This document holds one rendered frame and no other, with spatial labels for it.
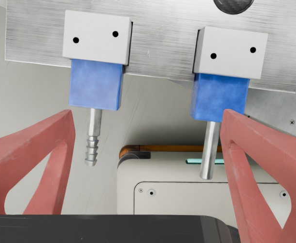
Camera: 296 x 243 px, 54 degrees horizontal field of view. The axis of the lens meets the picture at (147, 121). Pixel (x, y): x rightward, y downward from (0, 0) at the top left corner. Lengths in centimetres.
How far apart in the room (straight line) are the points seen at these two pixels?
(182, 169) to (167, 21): 68
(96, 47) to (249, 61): 12
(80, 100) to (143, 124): 89
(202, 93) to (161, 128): 89
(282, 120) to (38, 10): 27
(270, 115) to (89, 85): 20
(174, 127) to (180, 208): 34
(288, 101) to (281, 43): 9
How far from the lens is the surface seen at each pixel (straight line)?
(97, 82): 25
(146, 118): 113
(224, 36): 24
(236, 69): 25
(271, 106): 35
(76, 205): 127
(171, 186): 90
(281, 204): 101
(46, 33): 28
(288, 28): 29
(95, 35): 24
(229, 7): 28
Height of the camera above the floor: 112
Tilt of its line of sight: 81 degrees down
